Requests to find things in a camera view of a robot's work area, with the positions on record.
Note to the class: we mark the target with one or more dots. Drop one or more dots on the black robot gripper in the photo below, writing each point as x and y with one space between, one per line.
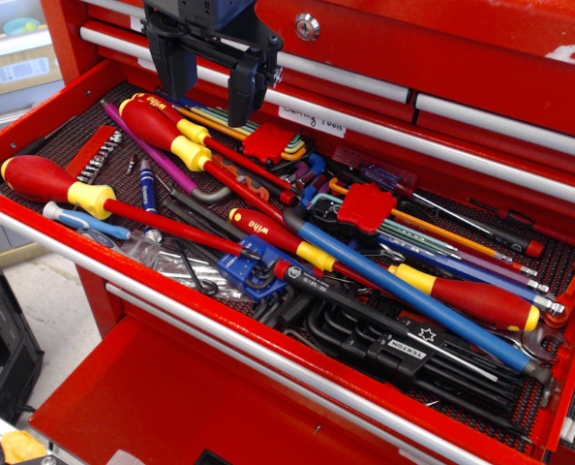
227 33

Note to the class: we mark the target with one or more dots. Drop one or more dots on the red bit holder with bits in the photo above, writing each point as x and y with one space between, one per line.
92 156

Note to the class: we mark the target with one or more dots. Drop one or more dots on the red holder coloured hex keys rear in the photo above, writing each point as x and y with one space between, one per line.
264 144

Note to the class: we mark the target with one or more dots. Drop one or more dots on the red holder coloured hex keys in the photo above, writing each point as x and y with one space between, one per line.
367 210
264 144

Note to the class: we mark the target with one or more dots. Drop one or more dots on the red translucent bit case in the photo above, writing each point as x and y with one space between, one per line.
355 160

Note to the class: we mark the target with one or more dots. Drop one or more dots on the red holder coloured hex keys centre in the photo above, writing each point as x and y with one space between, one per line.
367 210

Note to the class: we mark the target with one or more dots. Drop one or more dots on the blue hex key holder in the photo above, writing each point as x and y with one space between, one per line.
255 278

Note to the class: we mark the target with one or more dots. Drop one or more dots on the red yellow Wiha screwdriver rear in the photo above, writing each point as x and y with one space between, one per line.
158 107

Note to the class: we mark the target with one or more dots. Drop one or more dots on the red yellow wiha screwdriver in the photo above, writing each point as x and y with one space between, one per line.
251 221
158 107

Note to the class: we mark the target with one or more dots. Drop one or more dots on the red yellow screwdriver back upper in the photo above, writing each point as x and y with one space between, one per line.
158 130

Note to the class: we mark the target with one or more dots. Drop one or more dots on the white drawer label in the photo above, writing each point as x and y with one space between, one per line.
327 122

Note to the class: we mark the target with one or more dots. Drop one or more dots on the silver cabinet lock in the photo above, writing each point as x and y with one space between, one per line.
307 27

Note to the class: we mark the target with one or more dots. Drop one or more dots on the purple sleeved hex key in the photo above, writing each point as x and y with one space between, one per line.
183 180

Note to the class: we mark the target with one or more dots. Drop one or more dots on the blue precision screwdriver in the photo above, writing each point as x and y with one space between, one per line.
149 200

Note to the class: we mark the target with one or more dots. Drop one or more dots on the red yellow Wiha screwdriver centre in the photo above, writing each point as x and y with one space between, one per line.
251 221

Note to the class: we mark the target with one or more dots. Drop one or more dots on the long blue sleeved hex key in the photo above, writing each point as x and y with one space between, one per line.
439 312

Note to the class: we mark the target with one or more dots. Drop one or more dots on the cardboard box on shelf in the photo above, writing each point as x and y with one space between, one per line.
22 69

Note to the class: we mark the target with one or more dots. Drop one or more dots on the clear plastic bag hex keys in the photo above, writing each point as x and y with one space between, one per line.
174 260

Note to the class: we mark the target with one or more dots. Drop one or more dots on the large red yellow screwdriver front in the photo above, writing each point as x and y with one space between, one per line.
39 179

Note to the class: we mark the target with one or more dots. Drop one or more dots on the light blue white screwdriver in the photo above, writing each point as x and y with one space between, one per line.
78 219

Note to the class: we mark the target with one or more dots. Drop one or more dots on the red tool chest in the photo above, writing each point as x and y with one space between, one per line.
475 97

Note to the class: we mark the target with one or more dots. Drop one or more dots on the red yellow screwdriver right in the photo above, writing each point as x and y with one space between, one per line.
490 305

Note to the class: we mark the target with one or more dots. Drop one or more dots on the red black precision screwdriver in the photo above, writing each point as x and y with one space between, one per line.
512 240

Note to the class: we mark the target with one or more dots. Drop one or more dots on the black computer case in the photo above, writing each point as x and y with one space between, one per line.
21 358

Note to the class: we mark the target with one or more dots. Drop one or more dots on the silver open end wrench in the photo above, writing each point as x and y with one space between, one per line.
541 344

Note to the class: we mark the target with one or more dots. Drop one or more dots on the black Tekton hex key set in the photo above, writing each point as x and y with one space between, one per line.
415 357

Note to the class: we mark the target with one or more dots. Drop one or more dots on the purple clear handle screwdriver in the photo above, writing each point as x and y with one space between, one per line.
395 184

